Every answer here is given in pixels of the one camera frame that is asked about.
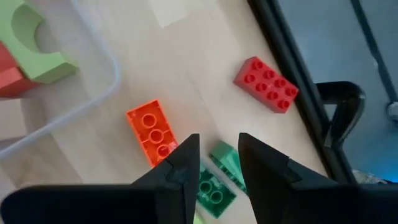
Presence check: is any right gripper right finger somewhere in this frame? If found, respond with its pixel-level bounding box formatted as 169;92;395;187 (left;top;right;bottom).
238;133;398;224

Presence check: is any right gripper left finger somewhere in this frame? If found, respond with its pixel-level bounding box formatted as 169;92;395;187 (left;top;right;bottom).
1;133;200;224

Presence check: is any red-orange Lego brick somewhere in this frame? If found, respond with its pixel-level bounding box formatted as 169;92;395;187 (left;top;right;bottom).
126;99;180;169

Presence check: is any red wooden arch block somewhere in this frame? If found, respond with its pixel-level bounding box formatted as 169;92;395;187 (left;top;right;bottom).
0;42;40;100

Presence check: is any clear plastic bin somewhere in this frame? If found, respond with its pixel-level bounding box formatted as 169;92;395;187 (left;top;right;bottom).
0;0;121;161

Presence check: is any red Lego brick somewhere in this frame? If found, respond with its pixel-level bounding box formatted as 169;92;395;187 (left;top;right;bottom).
233;55;300;114

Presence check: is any black frame clamp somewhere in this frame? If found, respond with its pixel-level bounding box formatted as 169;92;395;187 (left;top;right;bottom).
315;81;367;149

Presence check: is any black aluminium table frame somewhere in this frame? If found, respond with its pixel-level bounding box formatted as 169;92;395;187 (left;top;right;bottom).
247;0;358;184

